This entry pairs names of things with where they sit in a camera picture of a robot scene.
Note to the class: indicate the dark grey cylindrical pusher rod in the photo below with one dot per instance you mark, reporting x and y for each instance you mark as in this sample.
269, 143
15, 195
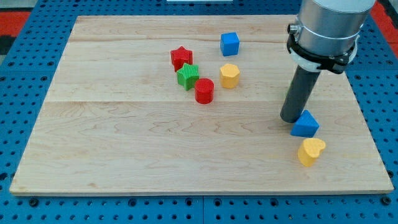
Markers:
298, 94

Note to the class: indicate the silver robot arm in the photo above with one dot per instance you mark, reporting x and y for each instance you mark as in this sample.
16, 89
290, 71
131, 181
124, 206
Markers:
324, 36

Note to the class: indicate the blue triangle block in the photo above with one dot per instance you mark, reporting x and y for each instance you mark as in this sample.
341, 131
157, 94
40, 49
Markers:
306, 126

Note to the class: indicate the yellow heart block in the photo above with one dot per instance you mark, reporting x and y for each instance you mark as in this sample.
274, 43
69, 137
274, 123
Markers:
310, 150

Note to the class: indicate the yellow hexagon block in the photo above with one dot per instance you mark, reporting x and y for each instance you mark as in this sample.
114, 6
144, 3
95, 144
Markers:
229, 76

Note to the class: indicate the blue cube block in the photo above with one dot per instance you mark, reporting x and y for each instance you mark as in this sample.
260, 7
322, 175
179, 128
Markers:
229, 44

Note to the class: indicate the red cylinder block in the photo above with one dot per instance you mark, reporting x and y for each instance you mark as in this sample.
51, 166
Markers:
204, 90

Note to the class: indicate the green star block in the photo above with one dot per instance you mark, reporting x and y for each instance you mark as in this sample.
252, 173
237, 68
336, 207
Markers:
188, 75

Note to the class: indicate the red star block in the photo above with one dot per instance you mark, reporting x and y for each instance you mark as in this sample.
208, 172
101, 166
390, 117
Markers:
180, 56

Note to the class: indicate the wooden board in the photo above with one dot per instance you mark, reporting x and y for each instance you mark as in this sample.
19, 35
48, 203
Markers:
115, 121

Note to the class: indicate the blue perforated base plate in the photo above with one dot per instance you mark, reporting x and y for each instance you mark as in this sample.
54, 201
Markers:
33, 36

